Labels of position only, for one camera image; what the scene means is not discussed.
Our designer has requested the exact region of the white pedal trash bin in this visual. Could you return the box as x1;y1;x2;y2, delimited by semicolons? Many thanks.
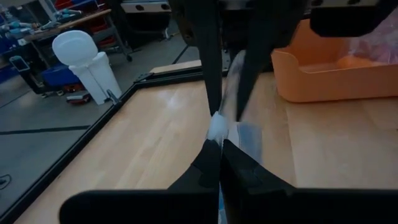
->
51;29;123;106

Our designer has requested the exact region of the orange plastic bin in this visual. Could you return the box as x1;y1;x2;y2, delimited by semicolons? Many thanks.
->
270;17;398;103

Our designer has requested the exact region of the blue storage bin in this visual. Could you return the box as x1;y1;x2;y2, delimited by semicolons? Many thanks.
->
73;0;99;7
41;64;82;87

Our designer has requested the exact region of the red storage bin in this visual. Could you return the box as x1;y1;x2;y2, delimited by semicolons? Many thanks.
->
54;0;75;9

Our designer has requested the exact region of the clear plastic zip bag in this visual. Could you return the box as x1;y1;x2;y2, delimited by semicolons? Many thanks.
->
205;49;266;224

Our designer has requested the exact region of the black floor cable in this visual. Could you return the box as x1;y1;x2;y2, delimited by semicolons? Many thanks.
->
0;173;12;190

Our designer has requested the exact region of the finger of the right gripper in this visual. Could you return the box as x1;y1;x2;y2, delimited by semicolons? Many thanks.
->
185;0;224;117
235;0;309;123

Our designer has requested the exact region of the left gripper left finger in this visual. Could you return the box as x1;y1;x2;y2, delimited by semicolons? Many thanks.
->
167;138;223;193

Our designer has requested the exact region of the wooden workbench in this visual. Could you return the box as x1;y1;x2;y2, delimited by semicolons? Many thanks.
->
23;8;133;63

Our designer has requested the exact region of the teal cloth pile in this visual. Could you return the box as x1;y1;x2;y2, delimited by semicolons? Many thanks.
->
52;8;83;20

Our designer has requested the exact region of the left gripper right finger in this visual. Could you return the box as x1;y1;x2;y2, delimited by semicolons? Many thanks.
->
221;138;297;193

